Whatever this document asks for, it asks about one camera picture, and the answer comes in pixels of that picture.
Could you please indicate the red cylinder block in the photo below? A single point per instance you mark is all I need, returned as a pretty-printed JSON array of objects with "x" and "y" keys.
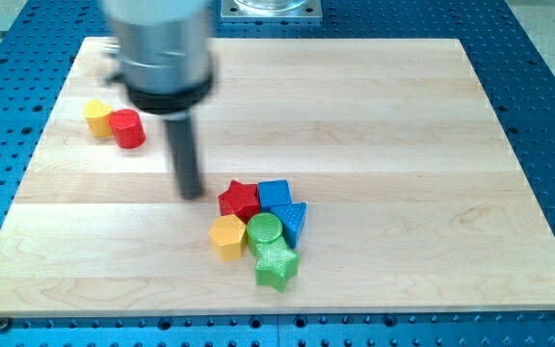
[{"x": 127, "y": 128}]

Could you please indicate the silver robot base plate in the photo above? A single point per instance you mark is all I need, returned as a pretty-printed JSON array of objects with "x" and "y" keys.
[{"x": 271, "y": 10}]

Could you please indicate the yellow heart block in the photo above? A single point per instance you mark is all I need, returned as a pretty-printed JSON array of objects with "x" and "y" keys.
[{"x": 97, "y": 115}]

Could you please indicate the yellow hexagon block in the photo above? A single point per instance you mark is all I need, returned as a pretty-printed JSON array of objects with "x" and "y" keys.
[{"x": 228, "y": 237}]

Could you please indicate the green star block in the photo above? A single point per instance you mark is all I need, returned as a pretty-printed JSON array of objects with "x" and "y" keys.
[{"x": 276, "y": 263}]

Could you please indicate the wooden board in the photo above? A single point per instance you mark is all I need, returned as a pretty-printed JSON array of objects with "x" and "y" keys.
[{"x": 415, "y": 199}]

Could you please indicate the blue triangle block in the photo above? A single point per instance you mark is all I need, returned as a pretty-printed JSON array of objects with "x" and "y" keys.
[{"x": 293, "y": 217}]

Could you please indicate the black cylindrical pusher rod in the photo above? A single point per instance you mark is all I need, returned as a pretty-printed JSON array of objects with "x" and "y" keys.
[{"x": 181, "y": 139}]

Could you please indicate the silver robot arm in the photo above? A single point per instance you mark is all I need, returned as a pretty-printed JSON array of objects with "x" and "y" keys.
[{"x": 166, "y": 67}]

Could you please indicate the green cylinder block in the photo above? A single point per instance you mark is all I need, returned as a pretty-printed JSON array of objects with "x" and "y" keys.
[{"x": 263, "y": 228}]

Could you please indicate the red star block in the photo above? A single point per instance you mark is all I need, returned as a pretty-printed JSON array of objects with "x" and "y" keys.
[{"x": 240, "y": 200}]

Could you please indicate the blue perforated table plate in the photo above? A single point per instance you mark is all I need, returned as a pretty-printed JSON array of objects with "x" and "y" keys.
[{"x": 40, "y": 47}]

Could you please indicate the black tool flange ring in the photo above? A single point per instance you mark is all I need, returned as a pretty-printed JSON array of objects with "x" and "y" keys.
[{"x": 170, "y": 103}]

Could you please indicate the blue cube block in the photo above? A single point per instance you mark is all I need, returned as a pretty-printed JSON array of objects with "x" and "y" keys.
[{"x": 273, "y": 193}]

